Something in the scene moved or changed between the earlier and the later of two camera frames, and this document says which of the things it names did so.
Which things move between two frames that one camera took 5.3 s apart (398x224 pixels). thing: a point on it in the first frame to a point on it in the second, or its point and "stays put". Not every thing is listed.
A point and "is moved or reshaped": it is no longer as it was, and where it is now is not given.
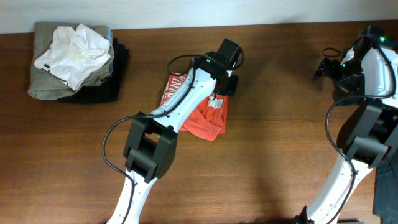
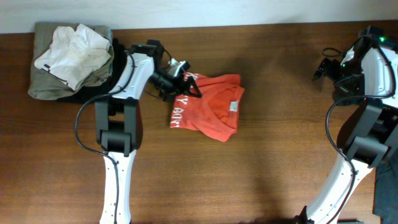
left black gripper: x=232 y=87 to x=178 y=88
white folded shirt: x=74 y=54 stays put
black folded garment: x=108 y=91 stays put
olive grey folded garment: x=44 y=86 stays put
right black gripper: x=353 y=88 stays put
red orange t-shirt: x=208 y=119 is moved or reshaped
